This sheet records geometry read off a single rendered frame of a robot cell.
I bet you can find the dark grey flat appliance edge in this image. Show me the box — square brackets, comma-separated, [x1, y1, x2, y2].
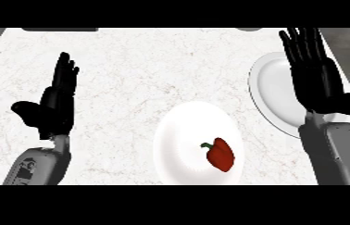
[21, 27, 100, 32]

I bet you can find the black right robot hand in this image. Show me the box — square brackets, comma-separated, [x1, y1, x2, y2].
[278, 27, 350, 116]

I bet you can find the red bell pepper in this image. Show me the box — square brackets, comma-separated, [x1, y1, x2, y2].
[199, 137, 236, 173]

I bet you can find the white plate with grey rim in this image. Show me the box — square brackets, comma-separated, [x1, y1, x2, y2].
[248, 51, 350, 140]

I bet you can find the white round plate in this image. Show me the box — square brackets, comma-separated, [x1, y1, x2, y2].
[152, 100, 245, 186]

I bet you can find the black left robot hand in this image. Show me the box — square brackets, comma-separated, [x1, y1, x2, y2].
[9, 51, 81, 141]

